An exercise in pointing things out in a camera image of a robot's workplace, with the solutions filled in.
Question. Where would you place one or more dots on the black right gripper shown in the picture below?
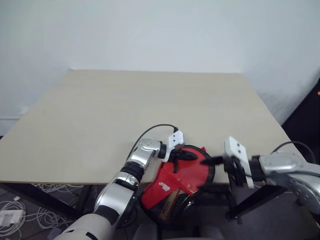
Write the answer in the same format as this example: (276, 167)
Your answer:
(237, 173)

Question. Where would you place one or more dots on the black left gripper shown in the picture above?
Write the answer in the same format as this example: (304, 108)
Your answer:
(177, 152)

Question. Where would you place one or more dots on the red black paddle case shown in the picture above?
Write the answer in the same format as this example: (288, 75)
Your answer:
(192, 175)

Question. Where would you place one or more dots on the red table tennis paddle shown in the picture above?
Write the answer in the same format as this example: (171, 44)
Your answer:
(170, 205)

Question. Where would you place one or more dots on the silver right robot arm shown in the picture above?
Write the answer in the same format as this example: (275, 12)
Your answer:
(287, 165)

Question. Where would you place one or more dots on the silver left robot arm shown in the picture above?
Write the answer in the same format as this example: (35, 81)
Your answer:
(125, 185)

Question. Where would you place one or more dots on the dark grey floor adapter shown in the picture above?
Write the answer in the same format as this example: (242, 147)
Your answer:
(56, 231)

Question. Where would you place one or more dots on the white power adapter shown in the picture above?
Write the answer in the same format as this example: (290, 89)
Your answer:
(11, 217)

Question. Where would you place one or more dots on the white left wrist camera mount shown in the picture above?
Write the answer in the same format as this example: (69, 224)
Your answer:
(175, 140)

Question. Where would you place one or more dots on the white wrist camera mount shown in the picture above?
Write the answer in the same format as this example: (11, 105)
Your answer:
(237, 150)
(175, 140)

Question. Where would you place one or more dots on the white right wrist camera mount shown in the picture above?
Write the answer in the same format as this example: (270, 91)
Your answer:
(237, 150)

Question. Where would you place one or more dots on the black metal table frame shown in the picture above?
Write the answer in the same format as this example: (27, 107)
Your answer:
(37, 197)

